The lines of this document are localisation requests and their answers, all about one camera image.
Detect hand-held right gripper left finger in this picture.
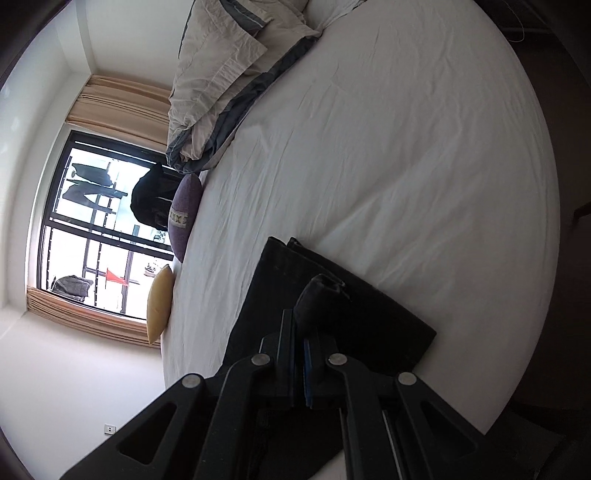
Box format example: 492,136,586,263
60,309,297,480

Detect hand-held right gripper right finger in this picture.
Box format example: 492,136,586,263
302,338,509,480

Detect black denim pants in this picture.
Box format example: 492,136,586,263
222,236,437,480

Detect yellow cushion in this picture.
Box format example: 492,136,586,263
147,264,174,346

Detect purple cushion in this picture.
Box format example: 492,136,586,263
167,173,201,264

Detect beige curtain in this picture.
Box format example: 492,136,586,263
65,75,174,149
26,286,162,348

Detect black hanging jacket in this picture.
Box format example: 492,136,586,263
130,162,178,232

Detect grey cloth outside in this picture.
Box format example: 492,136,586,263
50,275,93,303

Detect bed with white sheet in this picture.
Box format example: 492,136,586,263
159,0,561,480

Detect black-framed window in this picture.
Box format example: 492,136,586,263
28,129,178,321

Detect dark hanging clothes outside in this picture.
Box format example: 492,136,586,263
62,162,127,204

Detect beige and grey duvet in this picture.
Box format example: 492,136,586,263
165,0,365,174

